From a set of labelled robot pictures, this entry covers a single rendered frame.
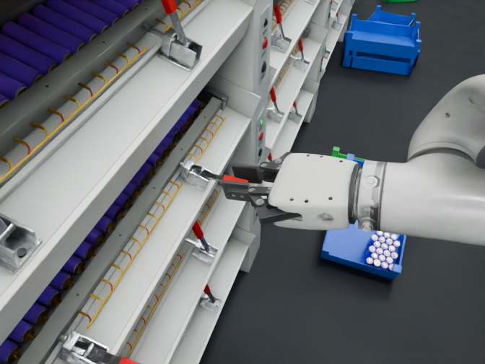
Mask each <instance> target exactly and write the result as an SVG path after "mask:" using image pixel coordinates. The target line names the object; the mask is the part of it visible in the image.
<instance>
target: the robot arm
mask: <svg viewBox="0 0 485 364"><path fill-rule="evenodd" d="M484 146H485V74H482V75H478V76H474V77H471V78H469V79H466V80H464V81H462V82H461V83H460V84H458V85H456V86H455V87H454V88H452V89H451V91H449V92H448V93H447V94H446V95H445V96H444V97H443V98H442V99H441V100H440V101H439V102H438V104H436V106H435V107H433V109H432V110H431V111H430V112H429V113H428V115H427V116H426V117H425V119H424V120H423V121H422V122H421V123H420V125H419V126H418V128H417V129H416V131H415V132H414V135H413V136H412V138H411V141H410V145H409V148H408V156H407V162H405V163H398V162H378V161H369V160H366V161H365V162H364V165H363V168H362V166H361V164H358V163H357V162H354V161H351V160H345V159H342V158H338V157H330V156H325V155H314V154H304V153H292V152H286V153H284V154H283V155H282V156H281V157H280V158H278V159H275V160H272V161H271V162H261V163H260V165H256V164H247V163H238V162H234V163H233V164H232V171H233V173H234V177H236V178H241V179H245V180H248V182H242V181H229V180H224V181H222V188H223V191H224V195H225V197H226V198H227V199H231V200H237V201H243V202H250V203H251V206H252V207H254V208H255V210H256V211H257V213H258V219H259V222H260V224H261V225H267V224H270V223H274V224H275V225H276V226H280V227H284V228H296V229H306V230H342V229H348V228H349V224H355V222H356V220H358V228H359V229H363V231H365V232H371V231H378V232H379V231H380V232H384V233H394V234H400V235H410V236H415V237H420V238H431V239H436V240H441V241H452V242H457V243H467V244H473V245H478V246H485V169H482V168H479V167H477V166H476V158H477V156H478V154H479V152H480V151H481V149H482V148H483V147H484ZM262 180H263V181H265V182H270V183H274V184H273V186H272V187H265V186H250V183H257V184H259V183H260V184H262V182H263V181H262ZM261 196H267V199H263V198H262V197H261ZM267 208H275V209H267Z"/></svg>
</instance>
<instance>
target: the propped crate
mask: <svg viewBox="0 0 485 364"><path fill-rule="evenodd" d="M346 159H347V160H351V161H354V162H357V163H358V164H361V166H362V168H363V165H364V161H361V160H355V159H354V155H353V154H349V153H348V155H347V157H346ZM375 233H376V231H371V232H365V231H363V229H359V228H358V220H356V222H355V224H349V228H348V229H342V230H327V231H326V234H325V239H324V242H323V248H322V251H321V255H320V257H321V258H322V259H326V260H329V261H333V262H336V263H339V264H343V265H346V266H348V267H353V268H356V269H360V270H363V271H366V272H370V273H373V274H377V275H380V276H382V277H387V278H389V279H392V280H394V279H395V278H396V277H397V276H398V275H399V274H400V273H401V270H402V266H401V262H402V258H403V250H404V246H405V242H406V235H400V234H396V235H397V236H398V239H397V241H399V242H400V246H399V247H398V248H397V250H396V251H395V252H396V253H397V254H398V258H397V259H396V260H395V261H394V262H393V263H392V264H393V268H392V271H391V272H389V271H386V270H384V269H379V268H377V267H373V266H370V265H366V264H364V262H365V260H366V259H367V257H366V256H365V253H366V251H367V249H368V248H369V246H368V245H367V243H368V241H369V239H370V238H371V236H372V235H374V234H375Z"/></svg>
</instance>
